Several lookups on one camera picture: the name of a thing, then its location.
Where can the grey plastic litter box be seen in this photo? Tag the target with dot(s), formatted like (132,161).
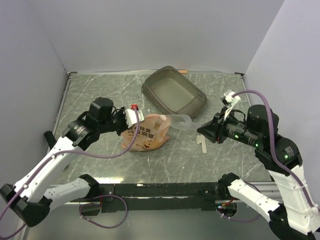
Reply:
(172,93)

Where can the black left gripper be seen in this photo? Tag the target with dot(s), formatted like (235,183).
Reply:
(125,126)

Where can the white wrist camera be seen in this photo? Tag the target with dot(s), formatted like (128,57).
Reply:
(230,101)
(133,115)

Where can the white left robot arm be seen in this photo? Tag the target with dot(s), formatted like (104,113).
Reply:
(32,198)

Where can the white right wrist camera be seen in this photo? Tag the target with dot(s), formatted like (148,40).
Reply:
(230,101)

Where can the small orange wooden piece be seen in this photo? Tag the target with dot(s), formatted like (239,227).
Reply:
(184,71)

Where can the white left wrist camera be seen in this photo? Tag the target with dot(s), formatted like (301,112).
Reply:
(133,115)

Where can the white bag sealing clip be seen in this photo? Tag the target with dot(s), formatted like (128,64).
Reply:
(201,140)

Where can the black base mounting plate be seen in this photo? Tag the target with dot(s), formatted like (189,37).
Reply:
(168,196)

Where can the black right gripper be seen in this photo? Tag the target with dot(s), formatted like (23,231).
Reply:
(213,129)

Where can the orange cat litter bag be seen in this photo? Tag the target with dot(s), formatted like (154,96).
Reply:
(152,133)

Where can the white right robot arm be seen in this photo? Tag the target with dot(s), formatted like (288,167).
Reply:
(296,217)

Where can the clear plastic litter scoop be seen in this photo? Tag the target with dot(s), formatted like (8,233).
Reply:
(183,122)

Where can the black perforated bracket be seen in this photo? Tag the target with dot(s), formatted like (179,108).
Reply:
(50,140)

